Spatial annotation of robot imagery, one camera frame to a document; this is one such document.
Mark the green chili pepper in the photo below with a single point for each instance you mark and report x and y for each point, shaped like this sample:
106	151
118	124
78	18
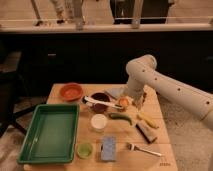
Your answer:
117	116

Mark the brown grape bunch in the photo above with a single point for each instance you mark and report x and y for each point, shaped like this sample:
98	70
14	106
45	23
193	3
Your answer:
144	98

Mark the blue sponge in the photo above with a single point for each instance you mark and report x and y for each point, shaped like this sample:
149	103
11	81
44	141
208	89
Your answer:
108	149

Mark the green plastic tray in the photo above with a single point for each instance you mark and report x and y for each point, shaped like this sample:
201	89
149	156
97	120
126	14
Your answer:
51	135

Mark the small green cup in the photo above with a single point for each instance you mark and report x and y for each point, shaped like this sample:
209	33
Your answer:
84	150

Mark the wooden table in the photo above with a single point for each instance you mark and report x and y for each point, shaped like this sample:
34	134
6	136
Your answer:
126	160

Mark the grey cloth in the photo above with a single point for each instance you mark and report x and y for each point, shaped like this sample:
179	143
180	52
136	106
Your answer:
115	93

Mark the white plastic cup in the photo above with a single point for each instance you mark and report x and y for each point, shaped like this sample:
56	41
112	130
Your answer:
99	122

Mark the brown grey block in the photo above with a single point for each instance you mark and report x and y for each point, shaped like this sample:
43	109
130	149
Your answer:
146	132

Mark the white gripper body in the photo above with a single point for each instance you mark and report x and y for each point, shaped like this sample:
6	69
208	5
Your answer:
135	95

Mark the silver fork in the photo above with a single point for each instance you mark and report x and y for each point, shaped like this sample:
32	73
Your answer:
133	147

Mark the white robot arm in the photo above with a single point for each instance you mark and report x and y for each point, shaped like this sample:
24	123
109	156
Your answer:
142	71

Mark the yellow banana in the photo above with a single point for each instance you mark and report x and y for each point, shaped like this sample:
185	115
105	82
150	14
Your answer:
148	120

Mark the orange bowl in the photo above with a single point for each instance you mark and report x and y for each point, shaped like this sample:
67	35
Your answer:
71	92

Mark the black chair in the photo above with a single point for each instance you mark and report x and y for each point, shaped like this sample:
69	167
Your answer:
10	82

